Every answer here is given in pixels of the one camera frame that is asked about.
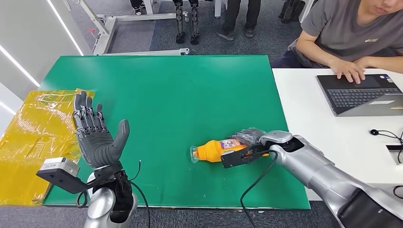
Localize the black robot leg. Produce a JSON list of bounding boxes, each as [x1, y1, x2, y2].
[[189, 0, 201, 46], [174, 0, 186, 45]]

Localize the person's left hand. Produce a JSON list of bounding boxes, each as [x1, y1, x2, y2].
[[355, 57, 375, 70]]

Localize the looped black left arm cable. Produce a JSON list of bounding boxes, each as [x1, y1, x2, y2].
[[75, 190, 90, 209]]

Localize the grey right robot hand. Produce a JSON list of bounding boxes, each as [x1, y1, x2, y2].
[[230, 127, 267, 147]]

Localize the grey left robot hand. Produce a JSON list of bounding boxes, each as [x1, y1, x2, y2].
[[71, 90, 131, 171]]

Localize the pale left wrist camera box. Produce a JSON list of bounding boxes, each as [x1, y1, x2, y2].
[[41, 157, 81, 177]]

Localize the desk cable port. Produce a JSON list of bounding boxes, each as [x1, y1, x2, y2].
[[386, 144, 403, 164]]

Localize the black cable with round plug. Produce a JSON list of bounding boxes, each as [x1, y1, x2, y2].
[[370, 128, 403, 165]]

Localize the black left camera bracket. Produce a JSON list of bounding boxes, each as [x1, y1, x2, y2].
[[35, 169, 95, 195]]

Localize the dark grey laptop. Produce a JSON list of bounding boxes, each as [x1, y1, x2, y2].
[[316, 74, 403, 118]]

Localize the long black left arm cable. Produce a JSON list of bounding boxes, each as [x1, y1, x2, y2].
[[127, 160, 151, 228]]

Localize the person's right hand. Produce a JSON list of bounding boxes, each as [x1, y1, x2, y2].
[[329, 59, 366, 85]]

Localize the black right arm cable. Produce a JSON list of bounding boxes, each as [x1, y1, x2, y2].
[[240, 150, 279, 228]]

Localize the standing person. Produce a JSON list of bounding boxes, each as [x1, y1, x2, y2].
[[215, 0, 262, 41]]

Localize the green table mat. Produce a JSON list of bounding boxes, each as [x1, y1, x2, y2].
[[41, 55, 311, 210]]

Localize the seated person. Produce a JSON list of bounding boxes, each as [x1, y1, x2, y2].
[[270, 0, 403, 85]]

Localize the yellow wrapped cardboard box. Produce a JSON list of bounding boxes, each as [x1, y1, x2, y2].
[[0, 89, 95, 208]]

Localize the white table leg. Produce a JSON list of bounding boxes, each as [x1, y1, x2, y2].
[[214, 0, 227, 18]]

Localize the white desk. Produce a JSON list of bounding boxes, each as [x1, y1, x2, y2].
[[272, 68, 403, 202]]

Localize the white metal frame stand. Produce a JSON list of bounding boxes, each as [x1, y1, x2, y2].
[[63, 0, 191, 57]]

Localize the black right camera bracket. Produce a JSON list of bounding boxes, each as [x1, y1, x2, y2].
[[220, 144, 278, 169]]

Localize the person's feet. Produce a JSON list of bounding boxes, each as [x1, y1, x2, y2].
[[130, 0, 146, 16]]

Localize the orange juice bottle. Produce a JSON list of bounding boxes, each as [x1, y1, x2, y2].
[[190, 138, 271, 164]]

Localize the black camera bracket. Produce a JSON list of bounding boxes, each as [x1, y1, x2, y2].
[[220, 144, 278, 169], [35, 169, 95, 195]]

